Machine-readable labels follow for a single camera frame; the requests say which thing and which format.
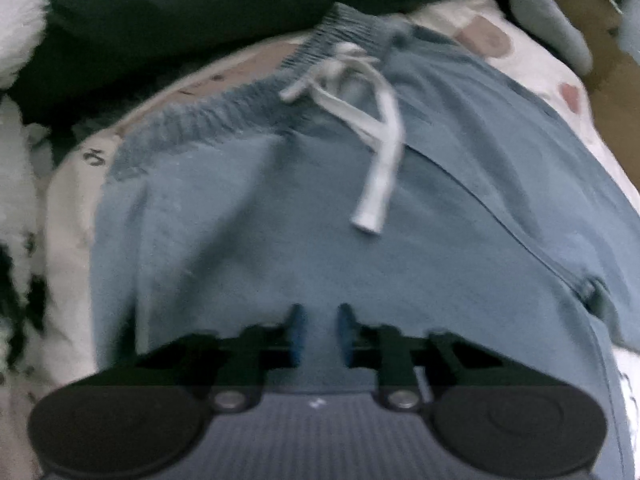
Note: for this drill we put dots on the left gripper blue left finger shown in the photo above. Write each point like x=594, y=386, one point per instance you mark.
x=296, y=332

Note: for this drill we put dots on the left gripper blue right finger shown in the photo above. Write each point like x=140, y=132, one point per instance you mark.
x=347, y=328

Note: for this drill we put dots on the blue denim drawstring pants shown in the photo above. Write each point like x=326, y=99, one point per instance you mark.
x=385, y=167

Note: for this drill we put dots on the cream bear print bedsheet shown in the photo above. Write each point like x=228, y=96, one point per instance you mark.
x=203, y=406

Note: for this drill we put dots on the white black fuzzy blanket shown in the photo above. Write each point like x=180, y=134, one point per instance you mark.
x=22, y=262

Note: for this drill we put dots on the dark green pillow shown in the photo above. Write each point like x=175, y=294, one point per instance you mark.
x=97, y=56

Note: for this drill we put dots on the brown cardboard sheet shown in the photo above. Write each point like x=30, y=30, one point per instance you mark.
x=613, y=83

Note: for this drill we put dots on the grey curved neck pillow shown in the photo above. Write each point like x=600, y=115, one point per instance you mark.
x=546, y=21

